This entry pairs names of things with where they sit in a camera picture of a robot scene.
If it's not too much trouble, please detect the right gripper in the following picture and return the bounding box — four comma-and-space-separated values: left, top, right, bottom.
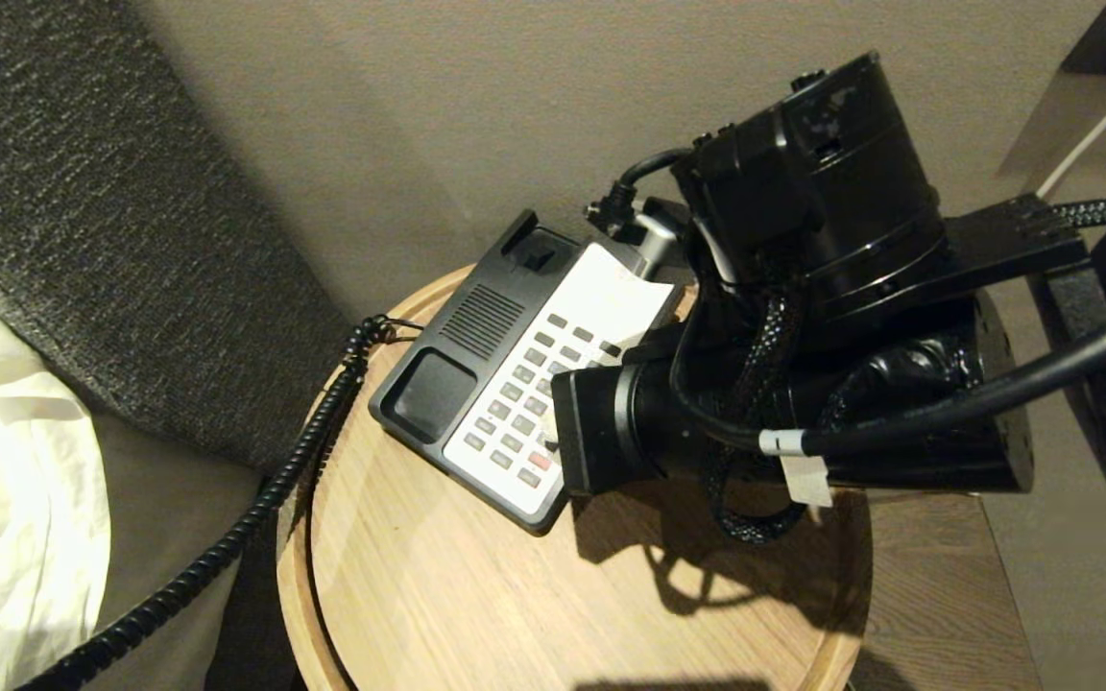
540, 286, 1036, 498

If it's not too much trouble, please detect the black white telephone base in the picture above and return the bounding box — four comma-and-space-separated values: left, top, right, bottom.
368, 209, 690, 536

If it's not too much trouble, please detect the round wooden side table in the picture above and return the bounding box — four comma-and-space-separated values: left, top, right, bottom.
276, 264, 876, 691

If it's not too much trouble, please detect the grey fabric headboard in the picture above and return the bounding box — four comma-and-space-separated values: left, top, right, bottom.
0, 0, 391, 473

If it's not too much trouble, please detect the white bed sheet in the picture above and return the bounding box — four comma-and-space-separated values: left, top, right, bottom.
0, 259, 114, 691

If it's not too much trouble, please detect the black braided cable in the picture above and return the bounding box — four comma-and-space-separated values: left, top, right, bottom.
702, 288, 815, 546

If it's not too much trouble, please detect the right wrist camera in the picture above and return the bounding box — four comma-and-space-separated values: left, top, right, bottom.
586, 180, 700, 281

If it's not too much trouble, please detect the black coiled telephone cord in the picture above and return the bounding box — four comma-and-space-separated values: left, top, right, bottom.
11, 315, 402, 691

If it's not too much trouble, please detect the white power cable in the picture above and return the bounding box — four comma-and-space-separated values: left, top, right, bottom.
1033, 94, 1106, 200

